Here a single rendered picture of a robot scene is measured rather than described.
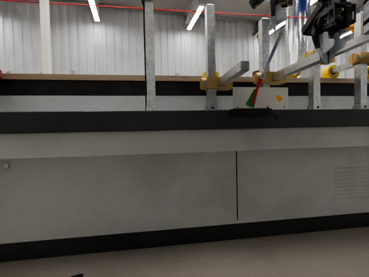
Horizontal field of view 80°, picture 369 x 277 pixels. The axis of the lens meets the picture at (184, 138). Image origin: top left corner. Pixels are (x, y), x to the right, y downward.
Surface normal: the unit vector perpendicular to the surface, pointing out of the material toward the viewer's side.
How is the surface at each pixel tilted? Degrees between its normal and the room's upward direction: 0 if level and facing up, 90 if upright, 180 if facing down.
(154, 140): 90
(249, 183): 90
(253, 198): 90
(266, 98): 90
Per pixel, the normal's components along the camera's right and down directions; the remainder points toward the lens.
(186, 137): 0.14, 0.03
